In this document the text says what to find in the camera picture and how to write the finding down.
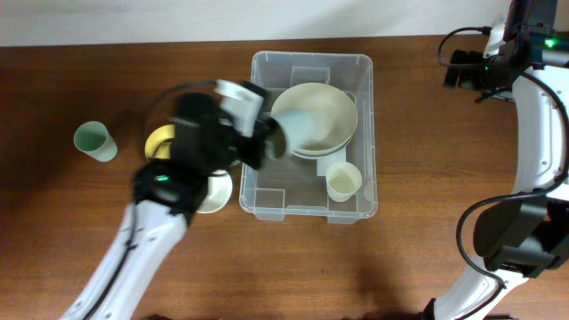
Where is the yellow bowl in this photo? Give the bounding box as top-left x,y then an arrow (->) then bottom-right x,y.
144,124 -> 174,161

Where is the white bowl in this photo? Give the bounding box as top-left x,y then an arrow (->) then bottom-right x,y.
196,170 -> 233,213

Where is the grey cup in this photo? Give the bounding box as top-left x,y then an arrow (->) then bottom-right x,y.
265,110 -> 315,160

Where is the green cup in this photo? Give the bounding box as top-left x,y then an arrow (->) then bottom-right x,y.
74,121 -> 117,163

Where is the cream cup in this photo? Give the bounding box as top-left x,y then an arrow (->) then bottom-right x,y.
325,162 -> 363,202

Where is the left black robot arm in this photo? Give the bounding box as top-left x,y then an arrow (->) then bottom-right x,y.
63,83 -> 275,319

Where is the clear plastic storage bin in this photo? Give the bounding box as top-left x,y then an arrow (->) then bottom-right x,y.
239,51 -> 378,224

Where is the white label in bin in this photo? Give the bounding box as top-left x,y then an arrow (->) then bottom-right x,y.
317,148 -> 346,177

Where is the right black cable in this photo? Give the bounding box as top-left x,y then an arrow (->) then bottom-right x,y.
437,26 -> 569,290

